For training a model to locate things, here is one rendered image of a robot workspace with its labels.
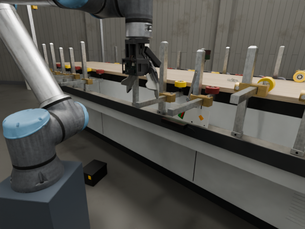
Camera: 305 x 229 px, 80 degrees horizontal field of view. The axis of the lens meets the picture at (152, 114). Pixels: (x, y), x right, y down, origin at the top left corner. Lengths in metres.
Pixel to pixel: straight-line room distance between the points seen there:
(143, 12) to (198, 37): 4.71
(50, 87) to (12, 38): 0.24
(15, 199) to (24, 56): 0.56
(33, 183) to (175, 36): 4.87
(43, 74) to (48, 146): 0.32
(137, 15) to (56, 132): 0.53
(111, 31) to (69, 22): 1.19
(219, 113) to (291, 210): 0.67
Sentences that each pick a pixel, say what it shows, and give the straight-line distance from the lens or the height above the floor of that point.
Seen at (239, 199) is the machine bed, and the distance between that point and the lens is 1.48.
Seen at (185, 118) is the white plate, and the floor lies 0.72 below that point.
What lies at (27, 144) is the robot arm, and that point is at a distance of 0.78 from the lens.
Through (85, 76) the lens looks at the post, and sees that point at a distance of 1.97.
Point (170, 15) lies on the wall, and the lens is 5.34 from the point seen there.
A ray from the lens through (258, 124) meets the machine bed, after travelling 1.21.
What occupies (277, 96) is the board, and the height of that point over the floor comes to 0.89.
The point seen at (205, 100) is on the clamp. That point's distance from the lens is 1.03.
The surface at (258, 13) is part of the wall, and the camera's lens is 5.71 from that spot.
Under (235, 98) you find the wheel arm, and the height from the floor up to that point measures 0.95.
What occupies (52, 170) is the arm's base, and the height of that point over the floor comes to 0.65.
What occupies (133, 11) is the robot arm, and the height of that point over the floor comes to 1.21.
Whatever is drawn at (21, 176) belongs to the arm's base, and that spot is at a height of 0.66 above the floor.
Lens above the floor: 1.10
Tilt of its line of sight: 19 degrees down
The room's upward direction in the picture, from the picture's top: 1 degrees clockwise
